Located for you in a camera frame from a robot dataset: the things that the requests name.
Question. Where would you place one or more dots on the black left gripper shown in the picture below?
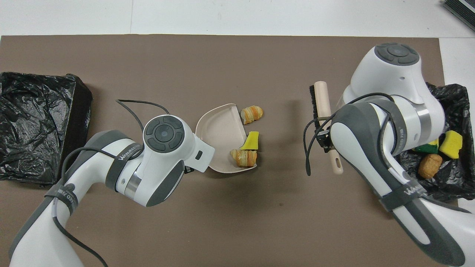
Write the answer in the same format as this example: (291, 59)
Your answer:
(188, 170)

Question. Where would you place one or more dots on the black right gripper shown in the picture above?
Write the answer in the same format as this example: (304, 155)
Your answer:
(324, 140)

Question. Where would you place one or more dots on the beige hand brush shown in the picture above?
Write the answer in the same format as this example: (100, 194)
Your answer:
(323, 100)

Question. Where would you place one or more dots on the beige plastic dustpan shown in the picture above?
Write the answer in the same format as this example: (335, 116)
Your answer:
(219, 137)

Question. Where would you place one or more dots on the striped croissant piece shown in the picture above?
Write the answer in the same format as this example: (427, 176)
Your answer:
(243, 158)
(252, 114)

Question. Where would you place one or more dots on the yellow sponge piece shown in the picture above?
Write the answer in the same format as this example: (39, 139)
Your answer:
(451, 144)
(250, 141)
(426, 147)

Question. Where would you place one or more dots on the brown bread roll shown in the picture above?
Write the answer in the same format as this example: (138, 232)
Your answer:
(429, 166)

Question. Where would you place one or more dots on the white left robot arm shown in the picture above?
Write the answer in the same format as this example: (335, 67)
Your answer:
(163, 163)

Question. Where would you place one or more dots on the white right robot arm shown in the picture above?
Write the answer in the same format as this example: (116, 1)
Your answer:
(371, 137)

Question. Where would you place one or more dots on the black trash bag bin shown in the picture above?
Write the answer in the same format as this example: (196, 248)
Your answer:
(456, 111)
(37, 111)

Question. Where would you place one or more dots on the brown table mat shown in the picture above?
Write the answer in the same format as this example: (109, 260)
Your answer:
(259, 222)

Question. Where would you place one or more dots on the dark ribbed box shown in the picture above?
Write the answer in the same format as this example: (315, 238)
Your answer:
(464, 9)

